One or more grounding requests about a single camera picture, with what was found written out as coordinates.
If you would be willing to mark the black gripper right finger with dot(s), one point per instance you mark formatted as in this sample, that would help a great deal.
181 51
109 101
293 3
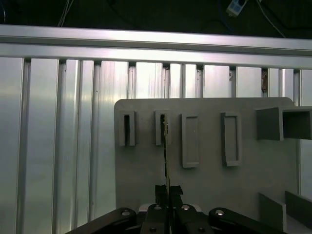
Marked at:
180 219

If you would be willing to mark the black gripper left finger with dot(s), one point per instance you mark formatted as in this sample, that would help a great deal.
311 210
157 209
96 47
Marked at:
158 219

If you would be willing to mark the green RAM stick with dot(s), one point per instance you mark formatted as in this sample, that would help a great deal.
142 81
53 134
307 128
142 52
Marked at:
167 158

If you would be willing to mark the white power strip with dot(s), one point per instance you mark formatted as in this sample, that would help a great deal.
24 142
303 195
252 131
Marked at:
235 6

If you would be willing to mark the gray parts rack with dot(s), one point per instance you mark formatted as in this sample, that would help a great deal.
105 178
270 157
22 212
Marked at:
214 180

